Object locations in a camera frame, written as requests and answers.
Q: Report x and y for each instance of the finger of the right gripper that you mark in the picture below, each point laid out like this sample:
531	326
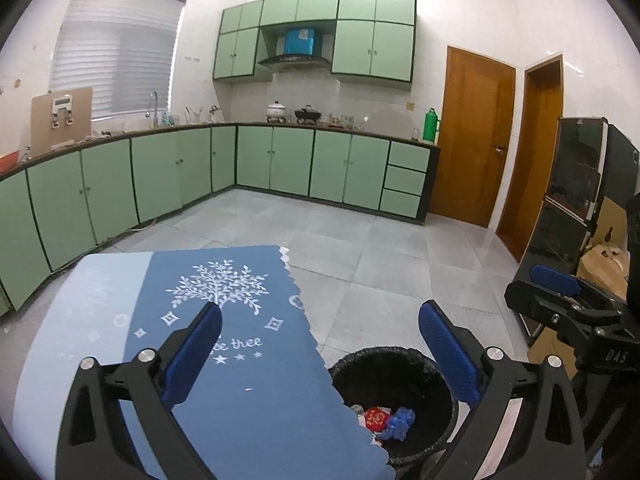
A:
550	308
563	284

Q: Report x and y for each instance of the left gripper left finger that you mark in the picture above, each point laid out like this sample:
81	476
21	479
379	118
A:
94	441

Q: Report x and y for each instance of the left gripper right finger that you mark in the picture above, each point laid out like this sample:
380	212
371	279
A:
546	441

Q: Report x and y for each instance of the blue plastic bag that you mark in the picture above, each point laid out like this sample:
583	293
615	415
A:
398	425

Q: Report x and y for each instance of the red fabric pouch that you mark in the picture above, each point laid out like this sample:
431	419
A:
375	419

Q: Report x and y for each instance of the black trash bin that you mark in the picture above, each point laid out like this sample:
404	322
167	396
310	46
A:
395	377

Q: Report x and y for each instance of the green lower kitchen cabinets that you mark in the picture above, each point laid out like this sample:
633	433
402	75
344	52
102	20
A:
58	207

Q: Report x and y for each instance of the cardboard box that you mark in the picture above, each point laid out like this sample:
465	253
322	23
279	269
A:
592	249

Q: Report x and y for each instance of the black glass cabinet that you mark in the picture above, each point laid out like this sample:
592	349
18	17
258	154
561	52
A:
594	173

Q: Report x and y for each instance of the blue tree-pattern mat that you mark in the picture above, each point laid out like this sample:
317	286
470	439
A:
263	405

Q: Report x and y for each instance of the brown wooden door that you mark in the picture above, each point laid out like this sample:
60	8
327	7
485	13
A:
474	136

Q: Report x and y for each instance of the green thermos bottle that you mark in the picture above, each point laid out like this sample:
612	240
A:
431	125

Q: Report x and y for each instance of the black wok on stove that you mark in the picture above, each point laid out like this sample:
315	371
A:
307	115

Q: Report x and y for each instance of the orange plastic basin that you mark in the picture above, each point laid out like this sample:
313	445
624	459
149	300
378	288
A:
9	161

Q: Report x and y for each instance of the white ceramic pot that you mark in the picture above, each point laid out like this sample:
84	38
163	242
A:
276	113

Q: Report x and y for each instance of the range hood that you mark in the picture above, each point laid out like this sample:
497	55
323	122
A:
298	48

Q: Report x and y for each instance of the chrome sink faucet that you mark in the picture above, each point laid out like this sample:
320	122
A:
152	112

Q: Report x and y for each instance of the cardboard board with scale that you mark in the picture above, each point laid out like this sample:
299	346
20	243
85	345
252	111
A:
58	118

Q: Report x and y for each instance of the window blind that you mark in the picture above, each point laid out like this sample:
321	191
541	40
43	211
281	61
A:
123	49

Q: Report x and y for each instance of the green upper wall cabinets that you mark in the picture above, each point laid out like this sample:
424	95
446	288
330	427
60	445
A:
372	41

